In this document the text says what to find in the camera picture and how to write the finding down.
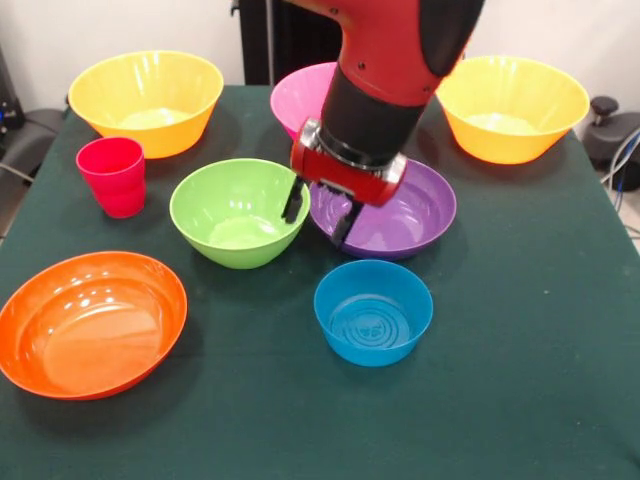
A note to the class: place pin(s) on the red cup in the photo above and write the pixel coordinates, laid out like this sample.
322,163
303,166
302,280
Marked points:
117,190

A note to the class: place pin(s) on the large green bowl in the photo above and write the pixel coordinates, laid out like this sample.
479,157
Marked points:
235,215

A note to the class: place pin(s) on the grey office chair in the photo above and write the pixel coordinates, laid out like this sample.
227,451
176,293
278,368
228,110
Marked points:
35,140

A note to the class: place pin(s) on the yellow-orange large bowl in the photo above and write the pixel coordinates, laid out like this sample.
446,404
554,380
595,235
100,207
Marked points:
150,135
515,140

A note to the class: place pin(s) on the purple bowl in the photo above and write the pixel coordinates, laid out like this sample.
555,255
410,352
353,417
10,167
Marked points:
410,220

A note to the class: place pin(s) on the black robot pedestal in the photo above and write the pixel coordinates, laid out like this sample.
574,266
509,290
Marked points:
260,45

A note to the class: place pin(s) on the black computer equipment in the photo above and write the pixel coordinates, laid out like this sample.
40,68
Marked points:
10,100

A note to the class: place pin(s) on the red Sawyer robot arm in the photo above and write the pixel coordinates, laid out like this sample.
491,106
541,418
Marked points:
390,60

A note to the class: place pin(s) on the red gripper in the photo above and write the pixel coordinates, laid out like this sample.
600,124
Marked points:
350,177

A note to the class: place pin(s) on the blue bowl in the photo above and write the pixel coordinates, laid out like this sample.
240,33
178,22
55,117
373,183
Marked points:
372,345

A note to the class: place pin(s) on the dark green tablecloth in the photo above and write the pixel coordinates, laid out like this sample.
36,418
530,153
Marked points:
250,440

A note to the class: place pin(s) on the orange shallow bowl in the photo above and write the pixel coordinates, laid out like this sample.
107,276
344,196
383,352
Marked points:
90,330

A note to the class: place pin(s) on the pink large bowl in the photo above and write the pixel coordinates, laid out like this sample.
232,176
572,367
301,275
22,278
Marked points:
300,100

